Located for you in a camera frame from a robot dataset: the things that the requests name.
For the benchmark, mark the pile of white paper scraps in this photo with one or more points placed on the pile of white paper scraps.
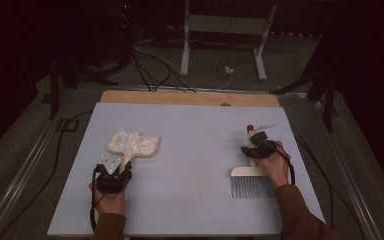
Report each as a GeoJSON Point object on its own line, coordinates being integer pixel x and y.
{"type": "Point", "coordinates": [130, 141]}

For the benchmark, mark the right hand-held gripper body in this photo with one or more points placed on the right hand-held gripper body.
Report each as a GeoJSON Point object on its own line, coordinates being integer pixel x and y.
{"type": "Point", "coordinates": [263, 150]}

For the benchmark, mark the person's right hand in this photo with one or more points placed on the person's right hand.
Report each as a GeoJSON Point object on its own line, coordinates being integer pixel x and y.
{"type": "Point", "coordinates": [276, 166]}

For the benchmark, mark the cream brush with grey bristles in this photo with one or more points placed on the cream brush with grey bristles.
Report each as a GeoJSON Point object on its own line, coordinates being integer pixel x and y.
{"type": "Point", "coordinates": [251, 186]}

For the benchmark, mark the black stand with slanted legs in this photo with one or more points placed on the black stand with slanted legs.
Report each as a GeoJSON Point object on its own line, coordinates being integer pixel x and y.
{"type": "Point", "coordinates": [56, 83]}
{"type": "Point", "coordinates": [326, 93]}

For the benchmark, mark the person's left hand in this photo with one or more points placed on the person's left hand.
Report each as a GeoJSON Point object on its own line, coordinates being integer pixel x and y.
{"type": "Point", "coordinates": [111, 203]}

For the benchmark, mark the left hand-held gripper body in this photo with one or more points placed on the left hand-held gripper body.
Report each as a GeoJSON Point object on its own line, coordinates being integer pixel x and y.
{"type": "Point", "coordinates": [113, 181]}

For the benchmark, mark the white metal stand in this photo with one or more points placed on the white metal stand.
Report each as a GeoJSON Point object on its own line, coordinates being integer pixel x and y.
{"type": "Point", "coordinates": [225, 25]}

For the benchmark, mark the cream plastic dustpan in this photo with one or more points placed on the cream plastic dustpan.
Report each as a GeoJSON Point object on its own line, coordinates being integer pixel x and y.
{"type": "Point", "coordinates": [146, 150]}

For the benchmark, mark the aluminium floor rail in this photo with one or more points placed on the aluminium floor rail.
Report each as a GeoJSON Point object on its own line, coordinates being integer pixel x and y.
{"type": "Point", "coordinates": [13, 186]}
{"type": "Point", "coordinates": [180, 88]}
{"type": "Point", "coordinates": [346, 173]}

